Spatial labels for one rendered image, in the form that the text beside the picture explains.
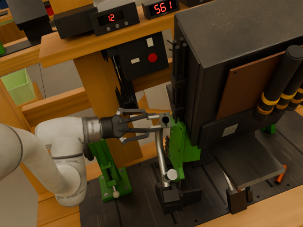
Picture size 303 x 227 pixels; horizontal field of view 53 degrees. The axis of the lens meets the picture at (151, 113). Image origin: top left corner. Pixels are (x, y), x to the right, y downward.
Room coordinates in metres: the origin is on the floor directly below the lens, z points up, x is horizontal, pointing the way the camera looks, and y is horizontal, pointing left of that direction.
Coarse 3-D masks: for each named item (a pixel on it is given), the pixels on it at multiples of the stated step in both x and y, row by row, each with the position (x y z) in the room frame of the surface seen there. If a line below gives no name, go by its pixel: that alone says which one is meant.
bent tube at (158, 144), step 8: (168, 112) 0.89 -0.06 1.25; (160, 120) 0.87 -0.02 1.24; (168, 120) 0.88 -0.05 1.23; (160, 128) 0.91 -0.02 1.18; (160, 136) 0.92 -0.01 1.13; (160, 144) 0.91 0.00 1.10; (160, 152) 0.89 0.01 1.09; (160, 160) 0.86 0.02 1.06; (160, 168) 0.84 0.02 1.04; (168, 184) 0.79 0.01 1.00
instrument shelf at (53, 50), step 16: (144, 16) 1.11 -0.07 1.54; (160, 16) 1.06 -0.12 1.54; (112, 32) 1.02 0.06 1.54; (128, 32) 1.01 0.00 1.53; (144, 32) 1.01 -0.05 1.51; (48, 48) 1.04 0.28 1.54; (64, 48) 1.00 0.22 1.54; (80, 48) 0.99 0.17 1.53; (96, 48) 0.99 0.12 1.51; (48, 64) 0.97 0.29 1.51
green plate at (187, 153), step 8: (176, 128) 0.81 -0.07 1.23; (184, 128) 0.76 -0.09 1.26; (176, 136) 0.80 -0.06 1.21; (184, 136) 0.76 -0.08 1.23; (176, 144) 0.80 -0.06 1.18; (184, 144) 0.77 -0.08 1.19; (176, 152) 0.79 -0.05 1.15; (184, 152) 0.77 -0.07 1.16; (192, 152) 0.77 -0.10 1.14; (200, 152) 0.78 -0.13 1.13; (176, 160) 0.78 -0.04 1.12; (184, 160) 0.77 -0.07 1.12; (192, 160) 0.77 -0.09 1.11
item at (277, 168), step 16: (224, 144) 0.79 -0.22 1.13; (240, 144) 0.77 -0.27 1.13; (256, 144) 0.75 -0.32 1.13; (224, 160) 0.71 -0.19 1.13; (240, 160) 0.69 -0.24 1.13; (256, 160) 0.68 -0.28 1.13; (272, 160) 0.66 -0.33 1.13; (240, 176) 0.63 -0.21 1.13; (256, 176) 0.61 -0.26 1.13; (272, 176) 0.61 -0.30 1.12
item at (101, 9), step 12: (108, 0) 1.16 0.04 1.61; (120, 0) 1.11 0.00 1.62; (132, 0) 1.06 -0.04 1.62; (180, 0) 1.14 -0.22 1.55; (192, 0) 1.06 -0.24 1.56; (204, 0) 1.07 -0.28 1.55; (96, 12) 1.04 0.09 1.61; (108, 12) 1.03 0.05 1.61; (120, 12) 1.04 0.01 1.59; (132, 12) 1.04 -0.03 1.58; (96, 24) 1.03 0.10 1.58; (108, 24) 1.03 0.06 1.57; (120, 24) 1.03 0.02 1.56; (132, 24) 1.04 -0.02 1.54
